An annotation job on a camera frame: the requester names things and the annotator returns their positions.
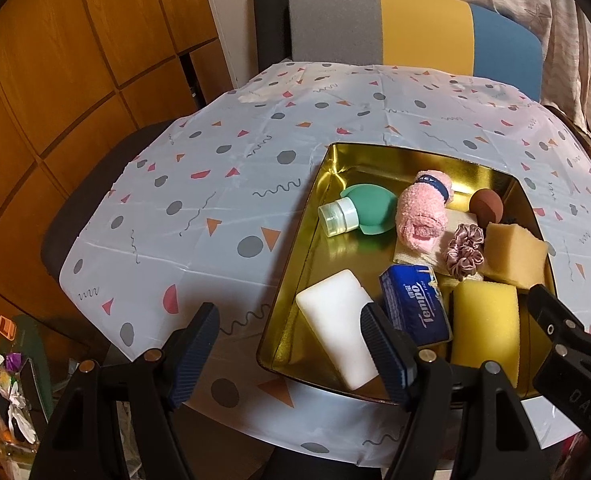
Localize gold metal tray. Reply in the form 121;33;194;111
256;142;559;406

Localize black rolled mat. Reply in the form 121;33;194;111
252;0;292;73

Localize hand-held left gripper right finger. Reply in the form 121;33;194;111
360;304;549;480

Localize pink towel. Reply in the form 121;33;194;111
394;170;453;255

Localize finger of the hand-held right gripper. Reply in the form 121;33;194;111
527;284;591;356

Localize white foam sponge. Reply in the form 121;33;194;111
295;269;381;392

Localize blue tissue packet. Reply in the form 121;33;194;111
379;265;452;348

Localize beige cloth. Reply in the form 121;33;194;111
393;207;481;281

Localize grey yellow blue chair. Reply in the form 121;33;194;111
288;0;545;103

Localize brown makeup sponge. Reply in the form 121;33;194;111
470;188;505;224

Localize pink satin scrunchie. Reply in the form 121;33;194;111
445;225;486;281

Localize tan sponge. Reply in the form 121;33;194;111
483;222;547;289

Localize yellow sponge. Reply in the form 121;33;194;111
449;279;520;388

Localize beige patterned curtain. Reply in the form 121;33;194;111
415;0;591;156

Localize pile of crumpled wrappers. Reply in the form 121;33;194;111
0;345;43;448

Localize patterned white tablecloth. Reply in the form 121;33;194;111
58;60;591;466

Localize dark green box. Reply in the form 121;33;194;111
12;314;55;411

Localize green travel bottle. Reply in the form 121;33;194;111
318;183;399;237

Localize wooden wardrobe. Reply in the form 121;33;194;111
0;0;236;461

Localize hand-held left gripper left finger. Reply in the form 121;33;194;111
28;302;220;480

